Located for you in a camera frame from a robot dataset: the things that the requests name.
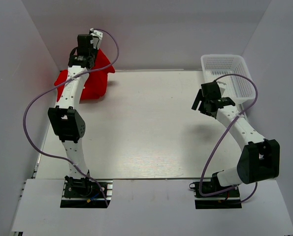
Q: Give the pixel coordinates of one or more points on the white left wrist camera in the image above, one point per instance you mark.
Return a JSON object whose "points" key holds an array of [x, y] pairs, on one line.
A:
{"points": [[97, 38]]}

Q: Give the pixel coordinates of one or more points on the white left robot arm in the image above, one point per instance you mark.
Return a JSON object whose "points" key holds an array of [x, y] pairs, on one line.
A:
{"points": [[66, 122]]}

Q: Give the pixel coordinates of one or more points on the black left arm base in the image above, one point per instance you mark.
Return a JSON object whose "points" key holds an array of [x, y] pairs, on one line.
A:
{"points": [[81, 188]]}

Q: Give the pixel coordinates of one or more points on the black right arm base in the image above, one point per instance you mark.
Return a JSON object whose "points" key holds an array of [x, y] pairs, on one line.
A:
{"points": [[209, 187]]}

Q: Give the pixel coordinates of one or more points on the white plastic mesh basket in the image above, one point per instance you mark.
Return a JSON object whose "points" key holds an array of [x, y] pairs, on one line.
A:
{"points": [[233, 67]]}

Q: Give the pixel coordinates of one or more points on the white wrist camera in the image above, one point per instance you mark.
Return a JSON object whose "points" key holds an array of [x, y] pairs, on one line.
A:
{"points": [[222, 87], [97, 38]]}

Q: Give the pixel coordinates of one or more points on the red t shirt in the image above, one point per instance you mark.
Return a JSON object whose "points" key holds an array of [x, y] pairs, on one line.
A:
{"points": [[103, 61], [62, 78]]}

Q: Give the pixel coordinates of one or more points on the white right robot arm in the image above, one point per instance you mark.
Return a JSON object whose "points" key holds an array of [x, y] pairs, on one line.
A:
{"points": [[260, 157]]}

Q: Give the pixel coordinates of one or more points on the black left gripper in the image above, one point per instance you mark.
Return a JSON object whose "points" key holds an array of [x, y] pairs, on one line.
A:
{"points": [[92, 57]]}

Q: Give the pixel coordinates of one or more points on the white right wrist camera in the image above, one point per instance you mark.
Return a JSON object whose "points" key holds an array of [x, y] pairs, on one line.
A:
{"points": [[222, 87]]}

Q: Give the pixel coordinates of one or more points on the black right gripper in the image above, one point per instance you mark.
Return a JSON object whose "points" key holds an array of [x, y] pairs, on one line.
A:
{"points": [[201, 101]]}

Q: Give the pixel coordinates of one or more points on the red folded t shirt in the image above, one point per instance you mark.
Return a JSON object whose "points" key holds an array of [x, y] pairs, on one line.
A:
{"points": [[62, 78]]}

